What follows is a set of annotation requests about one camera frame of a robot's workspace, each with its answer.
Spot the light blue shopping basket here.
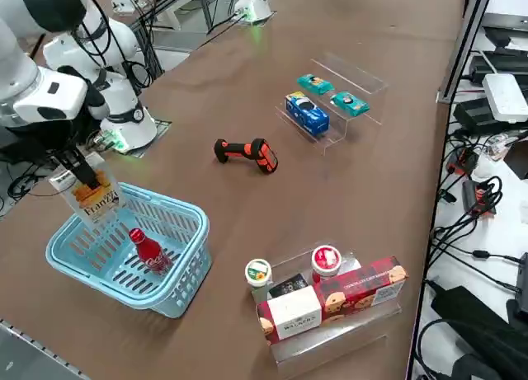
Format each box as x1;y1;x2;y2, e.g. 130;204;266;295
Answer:
44;181;214;319

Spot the aluminium profile post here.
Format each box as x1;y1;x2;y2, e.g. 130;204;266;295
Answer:
436;0;496;105

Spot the small black box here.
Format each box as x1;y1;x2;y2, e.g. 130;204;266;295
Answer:
267;274;310;301

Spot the red plaid cookie box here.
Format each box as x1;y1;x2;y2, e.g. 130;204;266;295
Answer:
255;255;409;346

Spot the clear acrylic stepped shelf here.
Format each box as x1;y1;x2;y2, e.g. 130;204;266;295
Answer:
247;250;403;371
275;52;389;155

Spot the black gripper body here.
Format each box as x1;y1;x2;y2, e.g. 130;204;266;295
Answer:
0;115;83;163

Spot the red Coca-Cola bottle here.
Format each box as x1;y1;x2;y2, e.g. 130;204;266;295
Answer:
128;227;174;276

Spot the orange black barcode scanner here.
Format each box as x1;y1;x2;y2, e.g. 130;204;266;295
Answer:
213;138;280;176

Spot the teal cartoon snack packet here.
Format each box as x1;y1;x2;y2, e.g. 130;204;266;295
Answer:
329;91;370;118
296;73;335;96

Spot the long black arm cable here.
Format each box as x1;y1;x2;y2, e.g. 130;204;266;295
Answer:
72;0;164;92

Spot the blue Oreo cookie box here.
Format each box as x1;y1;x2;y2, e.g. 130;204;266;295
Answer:
283;91;330;134

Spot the white power strip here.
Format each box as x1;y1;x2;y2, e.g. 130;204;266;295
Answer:
481;73;528;124

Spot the white wafer cookie box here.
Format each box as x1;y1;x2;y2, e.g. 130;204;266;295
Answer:
49;151;129;228

